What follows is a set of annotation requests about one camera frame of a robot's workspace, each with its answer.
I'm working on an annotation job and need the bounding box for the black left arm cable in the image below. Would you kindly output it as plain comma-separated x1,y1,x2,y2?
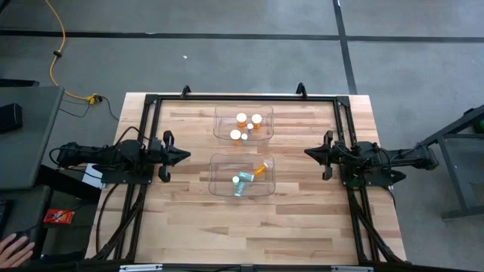
114,125,153,147

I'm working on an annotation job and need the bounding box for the silver metal bracket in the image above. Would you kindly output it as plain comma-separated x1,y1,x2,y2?
119,264,163,272
330,265,375,272

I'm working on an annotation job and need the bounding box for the clear plastic bin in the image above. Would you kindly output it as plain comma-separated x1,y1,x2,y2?
212,104,275,142
208,153,276,197

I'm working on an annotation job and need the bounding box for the yellow extension cable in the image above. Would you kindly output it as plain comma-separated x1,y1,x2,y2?
44,0,100,105

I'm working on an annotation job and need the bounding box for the black power cable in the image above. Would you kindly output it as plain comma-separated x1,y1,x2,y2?
60,94,120,122

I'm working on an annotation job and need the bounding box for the dark metal table frame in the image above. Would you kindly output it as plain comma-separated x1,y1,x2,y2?
417,104,484,222

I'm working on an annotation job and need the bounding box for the black cable bundle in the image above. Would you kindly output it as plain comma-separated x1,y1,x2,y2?
95,181,119,260

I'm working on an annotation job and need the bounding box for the red box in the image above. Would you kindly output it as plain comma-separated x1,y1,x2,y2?
43,209,75,225

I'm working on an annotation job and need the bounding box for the black speaker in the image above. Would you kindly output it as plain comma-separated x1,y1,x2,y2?
0,102,23,134

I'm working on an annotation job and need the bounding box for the black computer mouse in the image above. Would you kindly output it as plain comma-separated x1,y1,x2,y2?
11,230,32,243

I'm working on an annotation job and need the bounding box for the white box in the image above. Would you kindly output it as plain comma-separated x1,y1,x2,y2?
81,162,107,190

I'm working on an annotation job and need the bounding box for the grey office desk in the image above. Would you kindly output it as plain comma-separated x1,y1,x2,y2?
0,184,52,265
0,85,64,190

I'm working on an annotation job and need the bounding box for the black keyboard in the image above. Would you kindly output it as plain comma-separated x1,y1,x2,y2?
0,199,12,236

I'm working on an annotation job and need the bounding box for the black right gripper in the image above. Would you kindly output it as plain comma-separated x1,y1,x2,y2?
304,130,347,181

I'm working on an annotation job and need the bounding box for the black aluminium table frame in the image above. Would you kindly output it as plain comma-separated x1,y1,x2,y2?
88,94,408,265

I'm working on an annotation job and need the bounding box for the person's hand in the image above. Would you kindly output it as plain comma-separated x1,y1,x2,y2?
0,233,36,268

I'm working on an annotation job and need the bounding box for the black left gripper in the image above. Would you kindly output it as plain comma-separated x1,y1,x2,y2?
147,130,191,184

